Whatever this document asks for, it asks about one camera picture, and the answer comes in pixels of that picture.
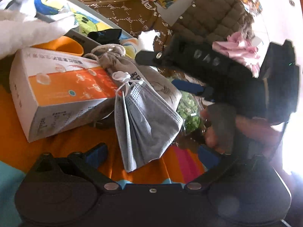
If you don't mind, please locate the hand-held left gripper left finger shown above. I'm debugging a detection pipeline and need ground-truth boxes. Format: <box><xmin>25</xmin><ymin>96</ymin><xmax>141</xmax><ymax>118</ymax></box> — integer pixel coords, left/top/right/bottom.
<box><xmin>30</xmin><ymin>142</ymin><xmax>122</xmax><ymax>193</ymax></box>

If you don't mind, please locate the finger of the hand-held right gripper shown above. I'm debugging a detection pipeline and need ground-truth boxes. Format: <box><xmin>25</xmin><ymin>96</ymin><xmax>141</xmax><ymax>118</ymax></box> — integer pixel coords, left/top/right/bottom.
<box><xmin>135</xmin><ymin>35</ymin><xmax>259</xmax><ymax>79</ymax></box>
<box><xmin>171</xmin><ymin>79</ymin><xmax>215</xmax><ymax>101</ymax></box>

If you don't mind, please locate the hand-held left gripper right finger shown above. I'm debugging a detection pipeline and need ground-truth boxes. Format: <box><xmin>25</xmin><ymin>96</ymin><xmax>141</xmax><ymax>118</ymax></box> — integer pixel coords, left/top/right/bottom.
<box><xmin>186</xmin><ymin>145</ymin><xmax>275</xmax><ymax>192</ymax></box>

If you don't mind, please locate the grey face mask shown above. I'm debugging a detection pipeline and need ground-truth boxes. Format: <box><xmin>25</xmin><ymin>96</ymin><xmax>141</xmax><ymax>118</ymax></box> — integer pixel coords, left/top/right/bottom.
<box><xmin>112</xmin><ymin>72</ymin><xmax>184</xmax><ymax>173</ymax></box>

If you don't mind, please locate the white and orange mask box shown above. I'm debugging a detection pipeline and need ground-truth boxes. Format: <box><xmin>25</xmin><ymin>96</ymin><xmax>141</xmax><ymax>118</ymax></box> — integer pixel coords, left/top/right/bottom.
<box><xmin>9</xmin><ymin>47</ymin><xmax>124</xmax><ymax>143</ymax></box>

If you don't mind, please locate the orange cup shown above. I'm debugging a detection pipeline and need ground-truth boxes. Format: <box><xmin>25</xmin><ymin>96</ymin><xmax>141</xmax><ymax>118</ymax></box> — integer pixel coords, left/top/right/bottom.
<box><xmin>30</xmin><ymin>36</ymin><xmax>85</xmax><ymax>58</ymax></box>

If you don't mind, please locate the grey tray with frog picture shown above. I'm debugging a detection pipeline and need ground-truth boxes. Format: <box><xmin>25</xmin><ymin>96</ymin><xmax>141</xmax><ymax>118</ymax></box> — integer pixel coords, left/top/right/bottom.
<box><xmin>28</xmin><ymin>0</ymin><xmax>136</xmax><ymax>53</ymax></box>

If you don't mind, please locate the person's right hand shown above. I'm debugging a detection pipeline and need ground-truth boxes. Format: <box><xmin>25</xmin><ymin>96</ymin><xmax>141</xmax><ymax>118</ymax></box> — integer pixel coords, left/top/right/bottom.
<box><xmin>200</xmin><ymin>109</ymin><xmax>286</xmax><ymax>156</ymax></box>

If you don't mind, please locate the clear bag of green pieces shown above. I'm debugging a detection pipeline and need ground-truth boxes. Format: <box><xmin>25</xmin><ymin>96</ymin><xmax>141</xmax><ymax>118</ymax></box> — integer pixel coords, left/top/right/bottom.
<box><xmin>166</xmin><ymin>73</ymin><xmax>207</xmax><ymax>136</ymax></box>

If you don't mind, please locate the pink cloth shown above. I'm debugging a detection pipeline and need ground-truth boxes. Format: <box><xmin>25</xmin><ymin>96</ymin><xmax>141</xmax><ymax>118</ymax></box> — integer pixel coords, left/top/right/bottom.
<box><xmin>212</xmin><ymin>31</ymin><xmax>264</xmax><ymax>76</ymax></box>

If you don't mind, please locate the brown quilted jacket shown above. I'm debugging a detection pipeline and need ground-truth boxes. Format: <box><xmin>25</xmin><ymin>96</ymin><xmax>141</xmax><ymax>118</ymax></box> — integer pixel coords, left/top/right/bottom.
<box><xmin>174</xmin><ymin>0</ymin><xmax>255</xmax><ymax>46</ymax></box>

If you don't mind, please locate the black sock with blue print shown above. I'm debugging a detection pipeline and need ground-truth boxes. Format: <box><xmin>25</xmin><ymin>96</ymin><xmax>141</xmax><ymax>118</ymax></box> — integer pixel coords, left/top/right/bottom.
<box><xmin>87</xmin><ymin>28</ymin><xmax>123</xmax><ymax>45</ymax></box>

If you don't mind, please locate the brown printed blanket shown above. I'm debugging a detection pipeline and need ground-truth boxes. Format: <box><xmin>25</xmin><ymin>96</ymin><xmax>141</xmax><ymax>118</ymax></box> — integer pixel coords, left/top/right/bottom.
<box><xmin>54</xmin><ymin>0</ymin><xmax>191</xmax><ymax>51</ymax></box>

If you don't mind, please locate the grey drawstring pouch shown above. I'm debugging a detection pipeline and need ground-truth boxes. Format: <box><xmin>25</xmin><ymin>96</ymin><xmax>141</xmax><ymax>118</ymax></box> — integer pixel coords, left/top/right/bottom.
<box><xmin>83</xmin><ymin>44</ymin><xmax>183</xmax><ymax>114</ymax></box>

